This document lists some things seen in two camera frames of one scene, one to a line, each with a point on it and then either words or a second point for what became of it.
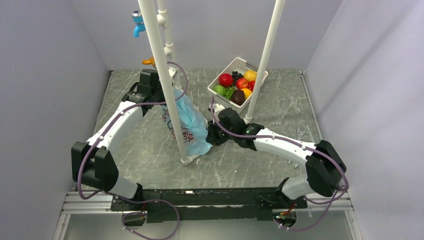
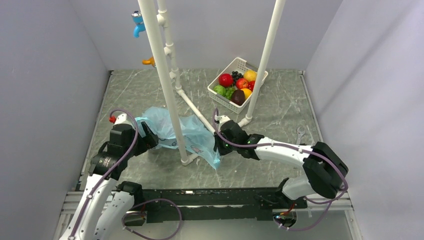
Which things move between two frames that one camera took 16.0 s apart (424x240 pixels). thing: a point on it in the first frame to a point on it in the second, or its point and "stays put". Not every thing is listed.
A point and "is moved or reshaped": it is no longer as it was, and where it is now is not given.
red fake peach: x=242 y=83 stays put
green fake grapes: x=228 y=92 stays put
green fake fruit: x=220 y=90 stays put
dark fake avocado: x=238 y=97 stays put
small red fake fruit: x=251 y=84 stays put
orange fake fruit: x=247 y=92 stays put
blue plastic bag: x=193 y=126 is moved or reshaped
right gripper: x=212 y=138 to x=222 y=151
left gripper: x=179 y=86 to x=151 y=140
